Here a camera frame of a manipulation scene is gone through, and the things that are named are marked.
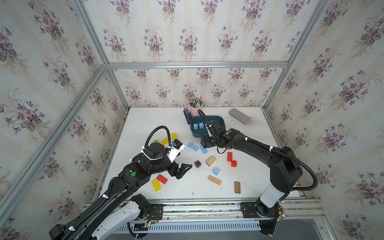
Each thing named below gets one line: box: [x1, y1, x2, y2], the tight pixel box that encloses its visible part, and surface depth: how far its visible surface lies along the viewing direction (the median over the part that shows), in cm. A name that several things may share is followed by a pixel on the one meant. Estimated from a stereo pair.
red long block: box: [227, 152, 233, 162], surface depth 94 cm
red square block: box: [231, 160, 237, 168], surface depth 91 cm
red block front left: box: [156, 174, 168, 185], surface depth 85 cm
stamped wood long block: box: [207, 175, 222, 186], surface depth 85 cm
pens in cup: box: [189, 94, 203, 108], surface depth 112 cm
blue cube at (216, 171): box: [212, 167, 221, 176], surface depth 88 cm
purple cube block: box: [194, 160, 202, 169], surface depth 90 cm
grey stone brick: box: [228, 108, 251, 125], surface depth 116 cm
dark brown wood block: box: [234, 181, 241, 194], surface depth 82 cm
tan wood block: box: [206, 155, 216, 167], surface depth 91 cm
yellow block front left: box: [151, 179, 162, 192], surface depth 84 cm
